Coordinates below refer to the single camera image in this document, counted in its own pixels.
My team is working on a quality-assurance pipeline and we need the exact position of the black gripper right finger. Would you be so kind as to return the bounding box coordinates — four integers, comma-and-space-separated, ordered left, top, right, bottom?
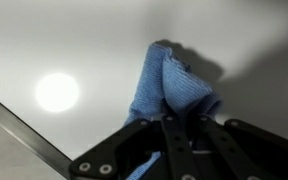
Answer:
187, 114, 288, 180

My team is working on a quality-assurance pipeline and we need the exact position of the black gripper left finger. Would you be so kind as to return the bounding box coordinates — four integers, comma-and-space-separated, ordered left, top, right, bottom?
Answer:
68, 114, 199, 180

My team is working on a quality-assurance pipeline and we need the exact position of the blue towel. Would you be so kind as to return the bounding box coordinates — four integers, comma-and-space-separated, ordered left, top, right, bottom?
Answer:
123, 42, 225, 180

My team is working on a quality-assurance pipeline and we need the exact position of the black-framed whiteboard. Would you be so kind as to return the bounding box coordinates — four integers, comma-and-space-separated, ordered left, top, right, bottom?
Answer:
0, 0, 288, 180

